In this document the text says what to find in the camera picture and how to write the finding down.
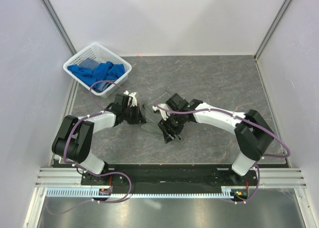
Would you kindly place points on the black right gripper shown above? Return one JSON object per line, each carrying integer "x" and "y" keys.
{"x": 165, "y": 125}

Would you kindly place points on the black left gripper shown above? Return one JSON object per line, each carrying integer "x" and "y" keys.
{"x": 138, "y": 118}

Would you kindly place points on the grey green napkin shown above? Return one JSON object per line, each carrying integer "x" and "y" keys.
{"x": 153, "y": 118}

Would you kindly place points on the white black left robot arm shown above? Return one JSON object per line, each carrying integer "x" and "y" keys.
{"x": 73, "y": 140}

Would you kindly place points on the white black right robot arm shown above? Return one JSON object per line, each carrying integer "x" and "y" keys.
{"x": 251, "y": 131}

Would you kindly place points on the blue towel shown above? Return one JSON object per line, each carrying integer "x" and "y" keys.
{"x": 102, "y": 72}

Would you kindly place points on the white plastic basket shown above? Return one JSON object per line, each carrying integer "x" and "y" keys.
{"x": 95, "y": 63}

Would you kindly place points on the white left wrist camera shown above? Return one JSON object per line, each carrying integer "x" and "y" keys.
{"x": 132, "y": 102}

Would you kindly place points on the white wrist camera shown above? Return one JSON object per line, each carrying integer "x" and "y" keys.
{"x": 132, "y": 102}
{"x": 163, "y": 109}

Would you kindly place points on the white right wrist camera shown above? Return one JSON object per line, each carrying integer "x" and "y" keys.
{"x": 163, "y": 109}

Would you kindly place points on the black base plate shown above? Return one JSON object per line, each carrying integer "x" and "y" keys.
{"x": 171, "y": 178}

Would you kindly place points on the grey slotted cable duct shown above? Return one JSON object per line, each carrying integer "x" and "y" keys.
{"x": 99, "y": 193}

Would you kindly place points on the aluminium frame post left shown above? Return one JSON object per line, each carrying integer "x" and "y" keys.
{"x": 59, "y": 25}

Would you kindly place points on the aluminium frame post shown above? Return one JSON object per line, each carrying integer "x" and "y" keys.
{"x": 273, "y": 26}
{"x": 59, "y": 25}

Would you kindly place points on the aluminium frame post right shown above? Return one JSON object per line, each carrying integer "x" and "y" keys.
{"x": 273, "y": 26}

